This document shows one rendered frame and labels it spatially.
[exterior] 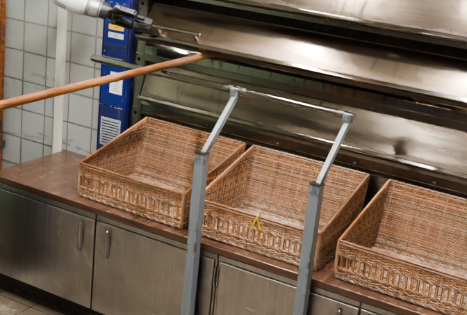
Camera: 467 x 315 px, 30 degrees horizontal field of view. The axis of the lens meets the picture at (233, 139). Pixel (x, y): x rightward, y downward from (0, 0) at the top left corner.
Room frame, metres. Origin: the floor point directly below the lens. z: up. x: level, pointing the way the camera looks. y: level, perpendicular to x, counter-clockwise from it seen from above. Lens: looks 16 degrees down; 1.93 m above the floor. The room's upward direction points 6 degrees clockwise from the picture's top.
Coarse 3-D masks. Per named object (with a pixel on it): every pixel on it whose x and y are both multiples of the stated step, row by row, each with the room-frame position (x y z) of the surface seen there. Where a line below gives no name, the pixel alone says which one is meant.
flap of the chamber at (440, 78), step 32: (224, 32) 3.77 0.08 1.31; (256, 32) 3.72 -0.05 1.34; (288, 32) 3.67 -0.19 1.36; (256, 64) 3.62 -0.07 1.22; (320, 64) 3.50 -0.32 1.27; (352, 64) 3.46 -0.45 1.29; (384, 64) 3.41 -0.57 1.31; (416, 64) 3.37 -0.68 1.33; (448, 64) 3.33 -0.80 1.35; (416, 96) 3.28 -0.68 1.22
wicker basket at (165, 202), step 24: (144, 120) 3.92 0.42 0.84; (120, 144) 3.78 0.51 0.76; (144, 144) 3.90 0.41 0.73; (168, 144) 3.84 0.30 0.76; (192, 144) 3.79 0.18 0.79; (216, 144) 3.74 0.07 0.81; (240, 144) 3.68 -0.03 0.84; (96, 168) 3.49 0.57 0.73; (168, 168) 3.80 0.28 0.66; (192, 168) 3.75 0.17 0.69; (216, 168) 3.47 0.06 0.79; (96, 192) 3.49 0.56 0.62; (120, 192) 3.43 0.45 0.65; (144, 192) 3.37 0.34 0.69; (168, 192) 3.30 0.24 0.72; (144, 216) 3.36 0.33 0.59; (168, 216) 3.30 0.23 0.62
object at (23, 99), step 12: (180, 60) 3.60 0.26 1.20; (192, 60) 3.69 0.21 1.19; (120, 72) 3.24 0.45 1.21; (132, 72) 3.29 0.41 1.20; (144, 72) 3.36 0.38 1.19; (72, 84) 2.99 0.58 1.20; (84, 84) 3.03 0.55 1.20; (96, 84) 3.09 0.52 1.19; (24, 96) 2.77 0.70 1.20; (36, 96) 2.81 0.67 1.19; (48, 96) 2.86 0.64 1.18; (0, 108) 2.66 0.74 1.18
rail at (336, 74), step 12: (144, 36) 3.87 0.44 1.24; (156, 36) 3.84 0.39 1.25; (204, 48) 3.71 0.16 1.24; (216, 48) 3.69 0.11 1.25; (264, 60) 3.57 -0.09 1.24; (276, 60) 3.55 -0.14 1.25; (312, 72) 3.48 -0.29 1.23; (324, 72) 3.44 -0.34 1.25; (336, 72) 3.43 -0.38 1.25; (372, 84) 3.35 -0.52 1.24; (384, 84) 3.32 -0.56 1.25; (396, 84) 3.31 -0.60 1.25; (432, 96) 3.23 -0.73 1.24; (444, 96) 3.21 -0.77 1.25; (456, 96) 3.20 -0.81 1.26
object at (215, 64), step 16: (160, 48) 3.96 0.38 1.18; (208, 64) 3.82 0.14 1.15; (224, 64) 3.79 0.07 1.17; (240, 64) 3.77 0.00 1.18; (272, 80) 3.67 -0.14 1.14; (288, 80) 3.63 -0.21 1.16; (304, 80) 3.60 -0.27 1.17; (320, 80) 3.60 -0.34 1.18; (352, 96) 3.49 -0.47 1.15; (368, 96) 3.46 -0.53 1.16; (384, 96) 3.43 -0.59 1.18; (400, 96) 3.45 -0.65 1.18; (416, 112) 3.36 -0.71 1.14; (432, 112) 3.33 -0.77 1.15; (448, 112) 3.30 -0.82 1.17; (464, 112) 3.27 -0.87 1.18
